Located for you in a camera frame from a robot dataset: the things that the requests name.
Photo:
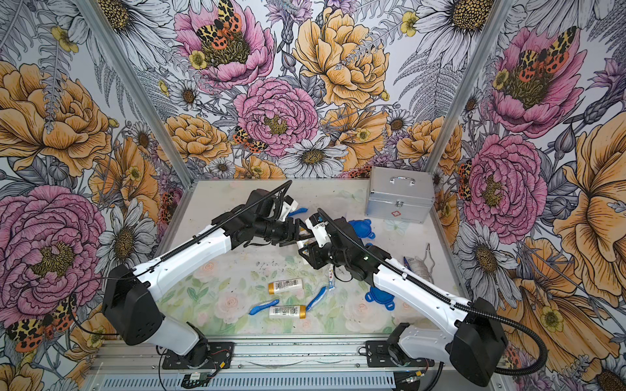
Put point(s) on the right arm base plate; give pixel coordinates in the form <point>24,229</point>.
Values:
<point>386,354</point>

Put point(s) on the left aluminium frame post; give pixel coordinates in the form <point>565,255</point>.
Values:
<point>100,27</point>

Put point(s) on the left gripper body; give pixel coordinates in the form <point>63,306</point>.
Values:
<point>279,232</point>

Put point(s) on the white gold tube nearest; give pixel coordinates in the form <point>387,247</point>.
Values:
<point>287,312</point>

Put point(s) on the silver metal case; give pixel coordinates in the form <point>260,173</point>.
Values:
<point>401,195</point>

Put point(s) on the blue toothbrush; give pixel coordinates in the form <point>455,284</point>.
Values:
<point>263,306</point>
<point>298,211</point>
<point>317,299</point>

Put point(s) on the aluminium front rail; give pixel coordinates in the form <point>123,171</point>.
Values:
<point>309,362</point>

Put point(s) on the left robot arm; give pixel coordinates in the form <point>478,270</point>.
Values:
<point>132,294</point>

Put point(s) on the small toothpaste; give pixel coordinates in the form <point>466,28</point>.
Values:
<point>331,278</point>

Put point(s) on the right aluminium frame post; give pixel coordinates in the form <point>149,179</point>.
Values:
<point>487,40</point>

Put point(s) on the blue lid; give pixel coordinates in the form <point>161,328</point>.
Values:
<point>363,228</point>
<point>381,297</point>

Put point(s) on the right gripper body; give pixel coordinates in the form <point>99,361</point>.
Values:
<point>327,254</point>

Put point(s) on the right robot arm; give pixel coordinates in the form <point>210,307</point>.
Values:
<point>472,344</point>

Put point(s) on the white gold tube lower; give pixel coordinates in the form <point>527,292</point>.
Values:
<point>282,286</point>

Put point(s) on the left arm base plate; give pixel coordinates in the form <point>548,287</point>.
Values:
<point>210,355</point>

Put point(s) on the aluminium frame post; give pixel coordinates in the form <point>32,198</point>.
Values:
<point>487,40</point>
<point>100,27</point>

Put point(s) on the white gold tube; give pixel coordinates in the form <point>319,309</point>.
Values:
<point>282,286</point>
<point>287,312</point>

